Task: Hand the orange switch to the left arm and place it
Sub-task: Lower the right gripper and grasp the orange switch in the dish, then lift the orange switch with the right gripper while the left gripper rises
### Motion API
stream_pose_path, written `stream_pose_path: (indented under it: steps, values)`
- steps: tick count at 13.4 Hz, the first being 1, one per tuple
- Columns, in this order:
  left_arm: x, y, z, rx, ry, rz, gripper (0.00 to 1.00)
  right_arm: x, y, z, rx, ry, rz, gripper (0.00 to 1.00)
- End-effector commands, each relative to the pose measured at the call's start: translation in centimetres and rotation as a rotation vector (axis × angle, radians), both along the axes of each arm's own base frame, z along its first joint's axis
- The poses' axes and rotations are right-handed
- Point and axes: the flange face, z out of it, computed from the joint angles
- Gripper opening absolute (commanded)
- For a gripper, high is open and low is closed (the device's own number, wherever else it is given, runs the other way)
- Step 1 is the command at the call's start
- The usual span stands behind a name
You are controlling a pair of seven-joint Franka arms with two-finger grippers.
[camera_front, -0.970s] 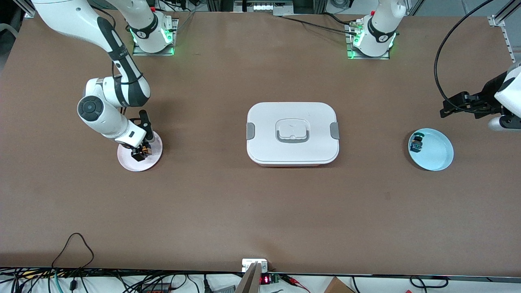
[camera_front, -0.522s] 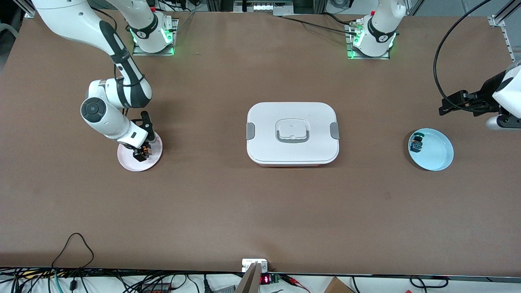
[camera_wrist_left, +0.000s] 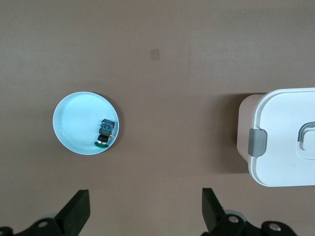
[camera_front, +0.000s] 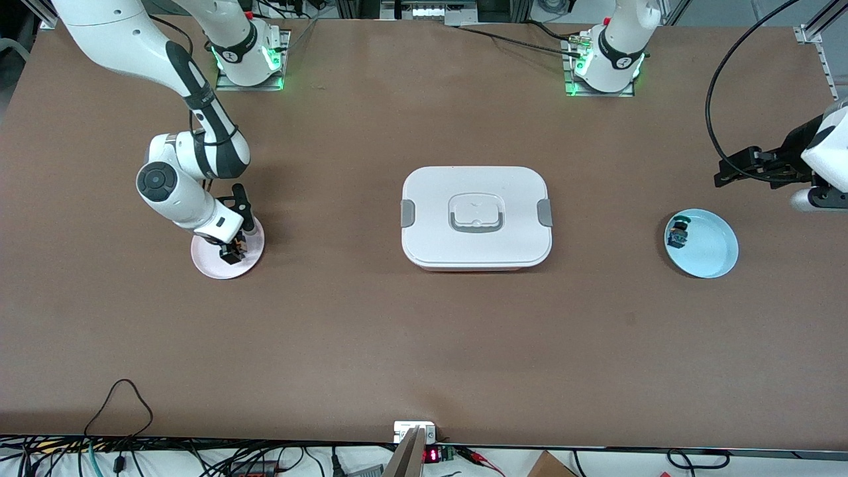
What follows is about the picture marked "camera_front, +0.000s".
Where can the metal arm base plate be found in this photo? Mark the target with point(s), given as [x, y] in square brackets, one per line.
[576, 93]
[225, 85]

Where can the aluminium frame profile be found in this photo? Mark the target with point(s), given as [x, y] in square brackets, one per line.
[43, 16]
[808, 34]

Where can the blue green push-button switch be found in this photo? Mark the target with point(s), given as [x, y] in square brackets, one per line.
[678, 233]

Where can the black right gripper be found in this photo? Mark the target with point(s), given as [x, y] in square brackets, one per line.
[232, 250]

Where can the white lunch box grey latches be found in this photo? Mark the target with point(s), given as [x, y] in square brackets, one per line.
[430, 245]

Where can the light blue round plate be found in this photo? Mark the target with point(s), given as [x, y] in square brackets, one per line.
[709, 252]

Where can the orange black push-button switch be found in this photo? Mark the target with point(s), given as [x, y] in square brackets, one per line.
[241, 248]

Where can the red digit display module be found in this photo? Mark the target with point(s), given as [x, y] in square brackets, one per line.
[432, 455]

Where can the brown cardboard piece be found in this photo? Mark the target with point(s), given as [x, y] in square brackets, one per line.
[550, 467]

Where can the red test leads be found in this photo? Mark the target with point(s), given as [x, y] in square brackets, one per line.
[474, 456]

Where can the grey slanted bar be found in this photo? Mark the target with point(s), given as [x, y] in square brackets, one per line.
[405, 460]

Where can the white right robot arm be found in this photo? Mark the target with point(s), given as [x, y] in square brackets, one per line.
[119, 40]

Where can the pink round plate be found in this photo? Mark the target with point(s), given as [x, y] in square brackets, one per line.
[205, 262]

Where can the black table edge strip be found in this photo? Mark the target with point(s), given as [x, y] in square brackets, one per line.
[265, 441]

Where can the white power block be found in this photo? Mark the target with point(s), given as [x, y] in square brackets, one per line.
[404, 430]

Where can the silver electronic device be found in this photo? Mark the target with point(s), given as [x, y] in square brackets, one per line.
[430, 12]

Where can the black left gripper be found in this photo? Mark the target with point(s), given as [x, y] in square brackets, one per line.
[794, 151]

